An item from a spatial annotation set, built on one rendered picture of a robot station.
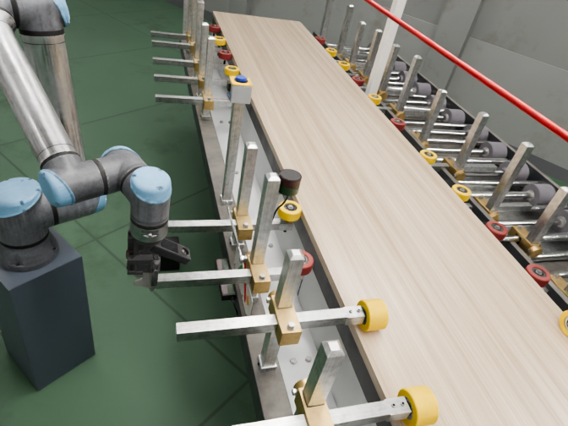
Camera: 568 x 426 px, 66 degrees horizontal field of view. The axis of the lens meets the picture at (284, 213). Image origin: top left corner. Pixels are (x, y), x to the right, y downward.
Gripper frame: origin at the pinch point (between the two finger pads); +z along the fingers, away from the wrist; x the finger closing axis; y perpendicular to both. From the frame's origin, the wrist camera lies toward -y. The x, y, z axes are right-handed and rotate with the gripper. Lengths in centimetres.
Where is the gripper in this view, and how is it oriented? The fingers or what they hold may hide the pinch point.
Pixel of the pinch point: (154, 286)
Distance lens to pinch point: 130.0
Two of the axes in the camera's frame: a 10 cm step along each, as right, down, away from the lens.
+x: 2.4, 6.2, -7.4
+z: -2.2, 7.8, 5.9
